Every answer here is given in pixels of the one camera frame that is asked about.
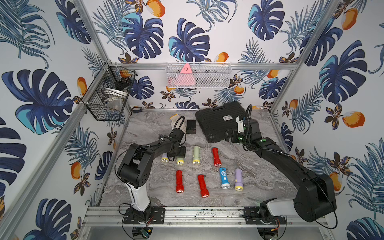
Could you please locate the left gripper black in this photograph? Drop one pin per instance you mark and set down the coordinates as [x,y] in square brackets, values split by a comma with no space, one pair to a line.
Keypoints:
[177,151]

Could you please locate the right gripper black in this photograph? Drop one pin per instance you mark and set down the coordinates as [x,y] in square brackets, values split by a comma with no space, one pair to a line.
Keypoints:
[234,133]

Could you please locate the light green flashlight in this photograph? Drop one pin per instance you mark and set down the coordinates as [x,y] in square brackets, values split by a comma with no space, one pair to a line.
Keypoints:
[196,155]
[180,161]

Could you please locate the purple flashlight yellow rim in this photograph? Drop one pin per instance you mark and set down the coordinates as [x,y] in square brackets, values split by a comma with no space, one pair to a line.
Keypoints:
[165,157]

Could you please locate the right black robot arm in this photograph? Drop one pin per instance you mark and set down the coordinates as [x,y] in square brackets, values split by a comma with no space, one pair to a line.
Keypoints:
[315,197]

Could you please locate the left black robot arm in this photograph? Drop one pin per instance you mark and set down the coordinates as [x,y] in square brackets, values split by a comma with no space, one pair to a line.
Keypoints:
[136,165]

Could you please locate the red flashlight lower left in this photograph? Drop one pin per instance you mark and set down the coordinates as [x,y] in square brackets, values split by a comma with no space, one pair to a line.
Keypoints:
[179,182]

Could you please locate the red flashlight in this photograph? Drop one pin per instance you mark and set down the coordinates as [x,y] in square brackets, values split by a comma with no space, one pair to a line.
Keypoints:
[204,191]
[179,182]
[216,157]

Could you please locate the red flashlight upper right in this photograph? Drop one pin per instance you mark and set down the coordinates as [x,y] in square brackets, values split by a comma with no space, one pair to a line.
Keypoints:
[216,157]

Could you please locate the purple flashlight lower right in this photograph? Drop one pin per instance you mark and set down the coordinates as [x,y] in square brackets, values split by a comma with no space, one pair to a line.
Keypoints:
[239,186]

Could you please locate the red flashlight lower middle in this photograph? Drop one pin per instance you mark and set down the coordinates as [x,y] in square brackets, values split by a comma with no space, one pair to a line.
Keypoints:
[204,191]

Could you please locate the blue flashlight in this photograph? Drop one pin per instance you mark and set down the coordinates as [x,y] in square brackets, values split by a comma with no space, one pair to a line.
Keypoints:
[224,178]

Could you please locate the small black box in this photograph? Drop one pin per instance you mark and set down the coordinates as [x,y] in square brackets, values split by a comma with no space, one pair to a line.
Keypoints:
[191,127]

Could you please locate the white work glove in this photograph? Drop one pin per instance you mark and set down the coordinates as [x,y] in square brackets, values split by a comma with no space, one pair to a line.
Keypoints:
[177,119]

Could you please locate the black plastic tool case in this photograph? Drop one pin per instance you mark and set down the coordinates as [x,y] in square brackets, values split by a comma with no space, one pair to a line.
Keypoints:
[216,122]

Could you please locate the pink triangle object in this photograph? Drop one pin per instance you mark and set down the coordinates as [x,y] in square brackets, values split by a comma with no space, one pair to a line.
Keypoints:
[185,77]

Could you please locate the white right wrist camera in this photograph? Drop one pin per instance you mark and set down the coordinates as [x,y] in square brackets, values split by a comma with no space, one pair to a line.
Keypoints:
[240,125]

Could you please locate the white wire shelf basket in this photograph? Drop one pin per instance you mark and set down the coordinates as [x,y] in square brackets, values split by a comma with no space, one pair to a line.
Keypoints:
[207,75]

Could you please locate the black wire basket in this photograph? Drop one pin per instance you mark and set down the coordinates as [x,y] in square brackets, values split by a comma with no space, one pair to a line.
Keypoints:
[109,93]

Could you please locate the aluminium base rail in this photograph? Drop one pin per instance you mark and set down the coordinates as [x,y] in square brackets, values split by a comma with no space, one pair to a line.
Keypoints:
[188,217]

